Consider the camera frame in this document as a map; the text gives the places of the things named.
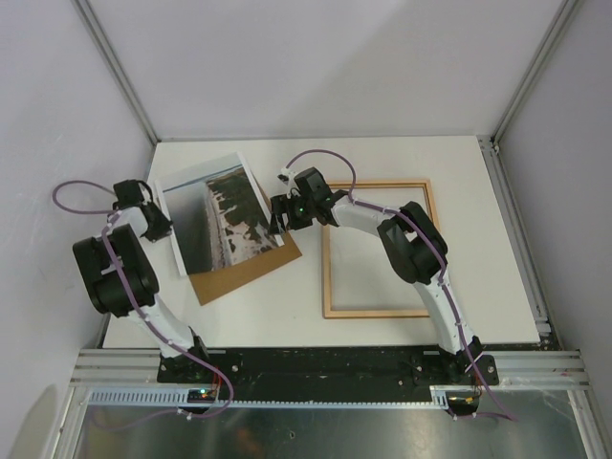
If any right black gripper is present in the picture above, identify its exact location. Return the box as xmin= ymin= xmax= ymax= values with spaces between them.
xmin=269 ymin=192 xmax=316 ymax=236

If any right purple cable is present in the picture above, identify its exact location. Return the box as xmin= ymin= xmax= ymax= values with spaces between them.
xmin=279 ymin=148 xmax=520 ymax=423

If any landscape photo print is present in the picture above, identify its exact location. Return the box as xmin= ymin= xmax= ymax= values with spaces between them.
xmin=154 ymin=152 xmax=284 ymax=276

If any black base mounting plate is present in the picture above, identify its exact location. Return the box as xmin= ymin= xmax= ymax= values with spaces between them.
xmin=157 ymin=345 xmax=501 ymax=404

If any right aluminium corner post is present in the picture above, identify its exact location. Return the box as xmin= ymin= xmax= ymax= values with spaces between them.
xmin=491 ymin=0 xmax=583 ymax=145

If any left aluminium corner post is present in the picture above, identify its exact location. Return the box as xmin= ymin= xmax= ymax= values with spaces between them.
xmin=72 ymin=0 xmax=160 ymax=146

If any grey slotted cable duct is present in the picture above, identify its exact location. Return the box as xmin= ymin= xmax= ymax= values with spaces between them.
xmin=88 ymin=387 xmax=448 ymax=410

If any aluminium front rail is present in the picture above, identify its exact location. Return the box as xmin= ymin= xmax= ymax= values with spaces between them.
xmin=70 ymin=349 xmax=591 ymax=390

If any brown frame backing board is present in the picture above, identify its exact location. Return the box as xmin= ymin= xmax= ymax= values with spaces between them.
xmin=183 ymin=184 xmax=301 ymax=305

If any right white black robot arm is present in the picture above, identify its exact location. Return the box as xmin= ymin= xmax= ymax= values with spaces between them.
xmin=270 ymin=167 xmax=483 ymax=383

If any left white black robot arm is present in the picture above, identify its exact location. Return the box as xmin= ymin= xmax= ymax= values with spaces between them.
xmin=73 ymin=180 xmax=211 ymax=383

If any purple cable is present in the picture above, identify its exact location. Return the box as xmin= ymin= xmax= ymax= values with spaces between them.
xmin=279 ymin=148 xmax=520 ymax=423
xmin=51 ymin=180 xmax=234 ymax=431

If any wooden picture frame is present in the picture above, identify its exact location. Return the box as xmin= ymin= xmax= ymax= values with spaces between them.
xmin=321 ymin=179 xmax=438 ymax=319

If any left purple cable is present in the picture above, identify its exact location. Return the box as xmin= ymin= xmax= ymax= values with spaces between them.
xmin=51 ymin=180 xmax=234 ymax=431

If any aluminium corner post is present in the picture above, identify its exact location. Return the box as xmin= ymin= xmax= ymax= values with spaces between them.
xmin=491 ymin=0 xmax=583 ymax=145
xmin=72 ymin=0 xmax=160 ymax=146

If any shiny metal floor sheet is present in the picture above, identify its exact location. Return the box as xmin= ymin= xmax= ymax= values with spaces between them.
xmin=75 ymin=391 xmax=601 ymax=458

